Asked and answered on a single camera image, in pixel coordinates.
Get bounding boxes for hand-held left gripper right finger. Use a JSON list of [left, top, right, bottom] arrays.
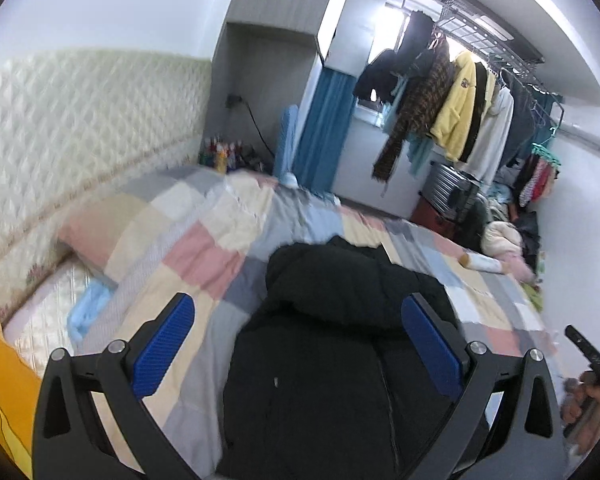
[[401, 292, 567, 480]]

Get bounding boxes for short black hanging jacket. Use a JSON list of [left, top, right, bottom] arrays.
[[352, 49, 406, 101]]

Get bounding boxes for cream padded jacket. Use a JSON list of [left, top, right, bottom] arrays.
[[482, 219, 524, 261]]

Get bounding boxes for person's right hand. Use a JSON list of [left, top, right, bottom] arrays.
[[560, 370, 600, 454]]

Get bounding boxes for blue curtain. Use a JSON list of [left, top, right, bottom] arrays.
[[295, 70, 359, 196]]

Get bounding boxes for brown plaid hanging coat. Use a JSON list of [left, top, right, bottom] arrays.
[[370, 37, 456, 184]]

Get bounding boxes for hanging pink and red socks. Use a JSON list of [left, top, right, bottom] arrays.
[[517, 154, 561, 209]]

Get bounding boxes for metal ceiling clothes rack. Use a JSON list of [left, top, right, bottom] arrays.
[[387, 0, 566, 111]]

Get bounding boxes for pastel patchwork blanket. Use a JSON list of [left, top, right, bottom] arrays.
[[57, 166, 564, 479]]

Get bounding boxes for thin black hanging garment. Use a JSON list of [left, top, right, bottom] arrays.
[[464, 67, 489, 162]]

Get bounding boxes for white air conditioner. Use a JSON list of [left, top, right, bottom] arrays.
[[554, 119, 600, 154]]

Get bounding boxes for pink and cream pillow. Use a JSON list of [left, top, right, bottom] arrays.
[[57, 192, 181, 282]]

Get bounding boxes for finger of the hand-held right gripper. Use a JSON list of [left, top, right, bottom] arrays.
[[564, 325, 600, 369]]

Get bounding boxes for yellow fleece hanging jacket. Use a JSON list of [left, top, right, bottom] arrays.
[[428, 49, 496, 161]]

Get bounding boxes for dark red suitcase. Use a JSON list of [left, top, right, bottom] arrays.
[[410, 194, 461, 234]]

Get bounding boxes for light blue cloth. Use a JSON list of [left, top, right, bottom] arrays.
[[67, 279, 117, 346]]

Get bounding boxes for white cylinder bottle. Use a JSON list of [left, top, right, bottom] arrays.
[[458, 252, 506, 274]]

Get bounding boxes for white hanging hoodie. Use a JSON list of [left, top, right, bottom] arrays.
[[467, 87, 516, 186]]

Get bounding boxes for black pouch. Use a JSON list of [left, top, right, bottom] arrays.
[[242, 144, 271, 171]]

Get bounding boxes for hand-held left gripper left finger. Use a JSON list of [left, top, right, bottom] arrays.
[[32, 291, 206, 480]]

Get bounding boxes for dark grey hanging coat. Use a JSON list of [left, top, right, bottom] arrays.
[[499, 79, 544, 161]]

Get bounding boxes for light blue covered fan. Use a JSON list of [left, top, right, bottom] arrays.
[[272, 104, 300, 186]]

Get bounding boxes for group of cosmetic bottles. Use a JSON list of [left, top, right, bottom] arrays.
[[199, 135, 254, 174]]

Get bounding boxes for black bag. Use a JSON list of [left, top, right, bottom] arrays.
[[459, 194, 494, 251]]

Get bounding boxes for shiny quilted mattress cover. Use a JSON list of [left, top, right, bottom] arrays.
[[2, 257, 117, 377]]

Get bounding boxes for dark teal curtain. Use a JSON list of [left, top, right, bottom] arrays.
[[529, 89, 564, 126]]

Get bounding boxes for green clip hanger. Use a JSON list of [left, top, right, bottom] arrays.
[[531, 127, 564, 166]]

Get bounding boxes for yellow cartoon cushion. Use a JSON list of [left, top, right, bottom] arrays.
[[0, 312, 44, 479]]

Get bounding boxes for black puffer jacket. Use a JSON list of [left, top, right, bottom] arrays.
[[215, 235, 469, 480]]

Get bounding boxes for black cloth heap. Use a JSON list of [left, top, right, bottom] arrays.
[[514, 209, 541, 256]]

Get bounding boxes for black charger cable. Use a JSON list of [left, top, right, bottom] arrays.
[[240, 99, 276, 166]]

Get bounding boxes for cream quilted headboard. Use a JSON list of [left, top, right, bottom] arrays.
[[0, 47, 214, 311]]

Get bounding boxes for pink cloth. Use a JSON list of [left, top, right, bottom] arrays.
[[499, 254, 536, 281]]

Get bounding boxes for light blue clothes heap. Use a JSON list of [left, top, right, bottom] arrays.
[[487, 182, 519, 211]]

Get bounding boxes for teal hanging scarf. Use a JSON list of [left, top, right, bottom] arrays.
[[407, 132, 434, 179]]

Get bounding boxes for silver ribbed suitcase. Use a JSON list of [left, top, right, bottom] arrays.
[[419, 159, 484, 211]]

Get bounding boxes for black hanging trousers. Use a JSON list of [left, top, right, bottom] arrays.
[[397, 9, 434, 66]]

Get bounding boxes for window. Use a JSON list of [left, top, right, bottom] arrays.
[[352, 2, 416, 129]]

